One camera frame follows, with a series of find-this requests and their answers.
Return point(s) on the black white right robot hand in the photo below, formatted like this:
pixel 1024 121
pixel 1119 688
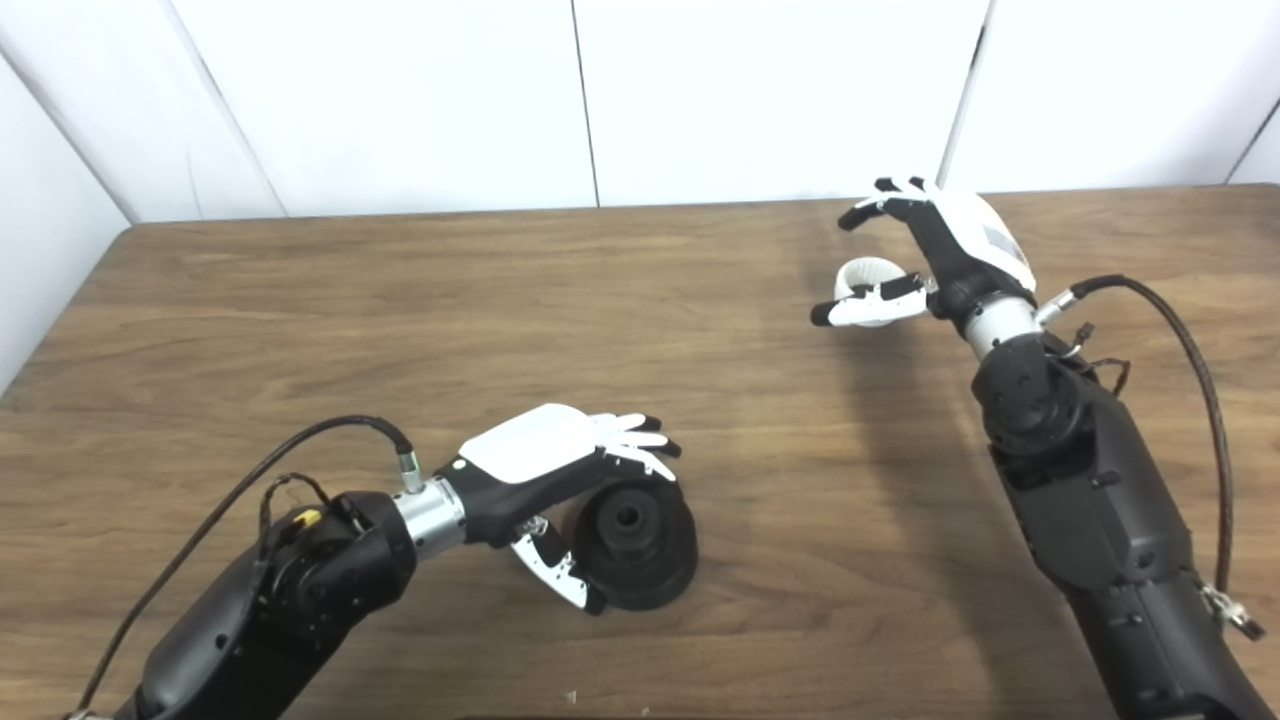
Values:
pixel 970 250

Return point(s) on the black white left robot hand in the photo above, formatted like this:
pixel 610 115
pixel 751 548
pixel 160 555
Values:
pixel 530 445

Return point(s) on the round black part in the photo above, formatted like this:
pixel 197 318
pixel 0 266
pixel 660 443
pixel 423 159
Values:
pixel 640 570

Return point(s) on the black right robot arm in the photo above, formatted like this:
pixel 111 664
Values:
pixel 1090 500

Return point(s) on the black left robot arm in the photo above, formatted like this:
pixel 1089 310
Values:
pixel 320 580

